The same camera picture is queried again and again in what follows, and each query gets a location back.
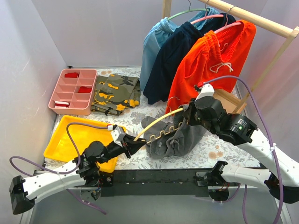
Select cream yellow hanger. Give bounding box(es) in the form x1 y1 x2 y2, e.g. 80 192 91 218
134 97 185 147

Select grey shorts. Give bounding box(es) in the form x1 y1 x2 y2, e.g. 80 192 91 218
143 112 206 159

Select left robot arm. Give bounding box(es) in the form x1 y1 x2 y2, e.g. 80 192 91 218
9 134 146 215

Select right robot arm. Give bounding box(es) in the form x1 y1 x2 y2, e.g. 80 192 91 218
183 96 299 204

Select camouflage shorts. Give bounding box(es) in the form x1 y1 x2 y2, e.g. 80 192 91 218
91 74 141 116

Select orange shorts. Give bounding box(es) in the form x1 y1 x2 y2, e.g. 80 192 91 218
165 20 256 113

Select navy blue shorts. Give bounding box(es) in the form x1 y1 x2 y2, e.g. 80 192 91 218
145 13 236 105

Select pink hanger on orange shorts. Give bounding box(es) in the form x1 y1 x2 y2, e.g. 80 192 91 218
214 6 242 34

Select pink hanger on navy shorts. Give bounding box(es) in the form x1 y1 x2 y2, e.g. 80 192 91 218
191 0 223 25

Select green hanger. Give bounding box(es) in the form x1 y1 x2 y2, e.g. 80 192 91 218
167 0 209 20

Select yellow plastic tray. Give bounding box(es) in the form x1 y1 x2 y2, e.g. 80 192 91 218
43 115 113 169

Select red sock middle compartment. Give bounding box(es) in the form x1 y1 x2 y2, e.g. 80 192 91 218
78 86 92 93

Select red sock compartment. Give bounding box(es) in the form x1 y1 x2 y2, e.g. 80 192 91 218
64 72 79 78
78 86 92 93

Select pink divided organizer box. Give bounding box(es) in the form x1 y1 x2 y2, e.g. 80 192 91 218
48 69 97 115

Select red white striped sock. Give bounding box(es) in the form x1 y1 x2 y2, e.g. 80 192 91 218
55 101 70 107

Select red sock back compartment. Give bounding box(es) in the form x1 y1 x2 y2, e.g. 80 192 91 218
64 72 79 78

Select wooden clothes rack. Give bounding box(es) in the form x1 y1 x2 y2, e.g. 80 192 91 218
169 0 299 114

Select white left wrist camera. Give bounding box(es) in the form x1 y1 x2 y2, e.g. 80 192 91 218
107 125 126 147

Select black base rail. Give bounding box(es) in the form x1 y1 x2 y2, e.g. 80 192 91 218
100 168 229 201

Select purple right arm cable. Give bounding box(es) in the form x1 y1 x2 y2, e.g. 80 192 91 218
200 76 285 224

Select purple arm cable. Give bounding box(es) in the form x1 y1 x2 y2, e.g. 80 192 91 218
9 123 113 215
200 76 285 224

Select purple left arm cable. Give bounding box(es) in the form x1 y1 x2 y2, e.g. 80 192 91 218
9 123 113 215

